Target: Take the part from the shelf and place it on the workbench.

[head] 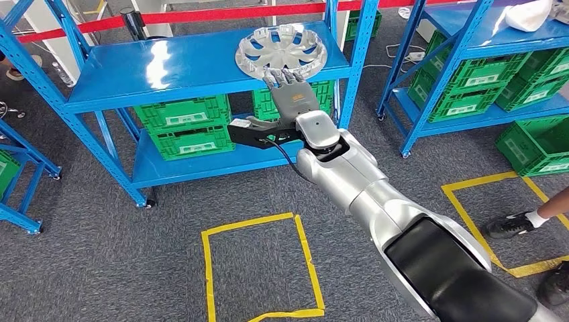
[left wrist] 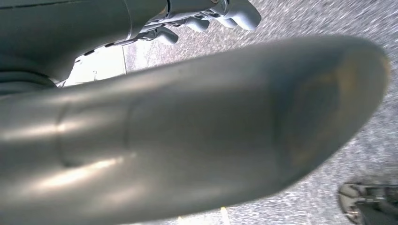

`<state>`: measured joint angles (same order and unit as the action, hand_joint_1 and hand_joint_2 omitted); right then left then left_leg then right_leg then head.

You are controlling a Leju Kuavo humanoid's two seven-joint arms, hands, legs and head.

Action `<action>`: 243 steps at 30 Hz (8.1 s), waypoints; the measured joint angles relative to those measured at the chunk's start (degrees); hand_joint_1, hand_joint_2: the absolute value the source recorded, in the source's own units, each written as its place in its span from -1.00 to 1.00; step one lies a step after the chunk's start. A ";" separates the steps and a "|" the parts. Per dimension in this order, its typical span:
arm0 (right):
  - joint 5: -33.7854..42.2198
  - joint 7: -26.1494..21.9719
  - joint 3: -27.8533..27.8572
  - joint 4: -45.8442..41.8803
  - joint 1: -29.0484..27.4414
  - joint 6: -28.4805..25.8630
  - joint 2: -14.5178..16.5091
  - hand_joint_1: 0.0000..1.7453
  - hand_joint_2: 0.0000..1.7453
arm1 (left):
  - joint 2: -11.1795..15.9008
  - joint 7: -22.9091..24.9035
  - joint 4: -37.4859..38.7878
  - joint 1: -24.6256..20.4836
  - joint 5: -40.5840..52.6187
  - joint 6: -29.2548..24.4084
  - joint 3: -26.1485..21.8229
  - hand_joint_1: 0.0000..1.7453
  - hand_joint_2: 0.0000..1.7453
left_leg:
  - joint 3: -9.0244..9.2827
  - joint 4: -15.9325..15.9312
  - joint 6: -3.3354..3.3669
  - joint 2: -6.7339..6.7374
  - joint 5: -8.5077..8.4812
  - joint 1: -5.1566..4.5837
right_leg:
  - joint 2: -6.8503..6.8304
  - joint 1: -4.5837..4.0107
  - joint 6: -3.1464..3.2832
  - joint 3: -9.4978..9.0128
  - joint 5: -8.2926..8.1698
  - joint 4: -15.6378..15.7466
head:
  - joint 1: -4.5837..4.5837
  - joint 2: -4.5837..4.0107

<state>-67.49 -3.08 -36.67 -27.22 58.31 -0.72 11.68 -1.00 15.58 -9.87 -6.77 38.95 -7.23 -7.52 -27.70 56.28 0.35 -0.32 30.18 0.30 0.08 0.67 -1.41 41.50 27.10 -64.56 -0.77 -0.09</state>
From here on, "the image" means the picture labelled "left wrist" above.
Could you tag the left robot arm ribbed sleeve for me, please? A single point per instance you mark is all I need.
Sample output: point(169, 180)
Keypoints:
point(21, 81)

